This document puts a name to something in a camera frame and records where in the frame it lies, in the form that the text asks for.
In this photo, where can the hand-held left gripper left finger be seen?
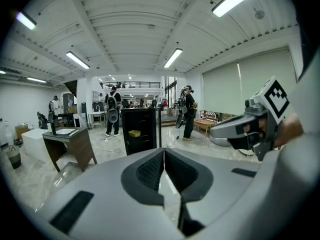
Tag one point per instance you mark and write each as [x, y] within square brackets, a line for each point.
[140, 181]

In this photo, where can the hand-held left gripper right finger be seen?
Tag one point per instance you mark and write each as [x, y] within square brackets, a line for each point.
[195, 181]

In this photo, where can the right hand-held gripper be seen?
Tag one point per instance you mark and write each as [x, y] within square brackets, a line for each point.
[262, 109]

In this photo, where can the yellow plastic tray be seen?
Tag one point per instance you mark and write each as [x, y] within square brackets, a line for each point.
[134, 133]

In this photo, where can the person's right forearm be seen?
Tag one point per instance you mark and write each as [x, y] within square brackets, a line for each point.
[290, 129]

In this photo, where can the person's right hand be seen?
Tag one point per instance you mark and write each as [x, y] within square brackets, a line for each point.
[263, 126]

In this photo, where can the grey glossy oval tub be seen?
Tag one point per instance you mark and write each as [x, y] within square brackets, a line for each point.
[220, 141]

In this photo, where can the low wooden bench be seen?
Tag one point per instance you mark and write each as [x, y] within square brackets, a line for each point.
[203, 124]

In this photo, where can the narrow beige roller blind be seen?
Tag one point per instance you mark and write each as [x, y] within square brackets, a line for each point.
[221, 89]

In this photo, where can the grey oval backpack shell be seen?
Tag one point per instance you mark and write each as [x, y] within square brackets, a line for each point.
[113, 116]
[180, 121]

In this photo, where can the wide beige roller blind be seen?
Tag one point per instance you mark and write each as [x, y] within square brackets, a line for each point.
[267, 79]

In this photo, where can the dark wooden vanity desk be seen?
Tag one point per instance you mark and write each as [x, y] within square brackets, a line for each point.
[80, 144]

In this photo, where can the white sink table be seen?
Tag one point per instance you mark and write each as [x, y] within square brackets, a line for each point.
[97, 114]

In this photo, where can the beige wooden board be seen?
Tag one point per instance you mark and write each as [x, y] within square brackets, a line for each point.
[74, 133]

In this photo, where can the white washbasin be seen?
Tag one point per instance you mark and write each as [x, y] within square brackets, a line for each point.
[64, 131]

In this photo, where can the black mezzanine railing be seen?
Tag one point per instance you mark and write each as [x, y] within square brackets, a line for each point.
[140, 85]

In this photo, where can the black faucet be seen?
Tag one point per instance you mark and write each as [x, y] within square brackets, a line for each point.
[53, 129]

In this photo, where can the white rectangular bathtub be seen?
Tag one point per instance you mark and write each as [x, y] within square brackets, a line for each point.
[32, 141]

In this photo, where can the grey woven basket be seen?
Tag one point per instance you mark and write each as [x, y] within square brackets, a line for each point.
[14, 159]

